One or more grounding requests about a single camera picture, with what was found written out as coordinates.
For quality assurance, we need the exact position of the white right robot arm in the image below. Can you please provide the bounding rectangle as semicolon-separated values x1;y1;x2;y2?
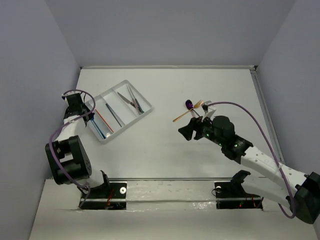
178;116;320;224

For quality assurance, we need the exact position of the pink handled knife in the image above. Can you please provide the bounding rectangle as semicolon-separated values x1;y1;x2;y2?
132;97;141;113

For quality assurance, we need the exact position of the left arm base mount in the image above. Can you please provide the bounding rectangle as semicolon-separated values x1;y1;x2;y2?
79;170;128;210

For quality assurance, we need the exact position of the blue fork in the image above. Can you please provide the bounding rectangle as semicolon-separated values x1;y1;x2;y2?
91;119;106;139
91;116;106;139

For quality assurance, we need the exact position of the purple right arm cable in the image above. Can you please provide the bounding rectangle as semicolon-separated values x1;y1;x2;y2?
203;101;297;219

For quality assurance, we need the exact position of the dark handled knife in tray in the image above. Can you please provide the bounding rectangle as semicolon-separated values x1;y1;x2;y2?
117;92;142;114

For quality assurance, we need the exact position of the purple spoon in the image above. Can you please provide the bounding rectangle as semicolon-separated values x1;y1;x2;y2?
185;99;200;117

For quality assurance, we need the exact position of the dark grey chopstick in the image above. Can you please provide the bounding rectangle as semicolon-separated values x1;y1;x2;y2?
105;103;122;127

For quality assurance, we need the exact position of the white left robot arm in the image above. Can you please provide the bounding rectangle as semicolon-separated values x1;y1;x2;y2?
45;89;112;199

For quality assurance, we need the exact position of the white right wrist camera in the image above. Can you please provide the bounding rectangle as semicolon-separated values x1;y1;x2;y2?
201;100;217;122

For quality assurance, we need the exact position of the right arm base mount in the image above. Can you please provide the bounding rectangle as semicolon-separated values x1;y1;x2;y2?
211;170;263;210

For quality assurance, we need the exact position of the gold spoon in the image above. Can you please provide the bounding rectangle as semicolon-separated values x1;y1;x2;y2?
173;100;204;122

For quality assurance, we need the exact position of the white cutlery tray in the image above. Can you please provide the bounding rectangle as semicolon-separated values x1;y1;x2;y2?
82;80;153;146

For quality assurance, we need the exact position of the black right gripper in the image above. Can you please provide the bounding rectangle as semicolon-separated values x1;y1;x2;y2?
177;112;225;147

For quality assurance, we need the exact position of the orange chopstick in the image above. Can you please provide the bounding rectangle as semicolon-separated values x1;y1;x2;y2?
95;109;114;133

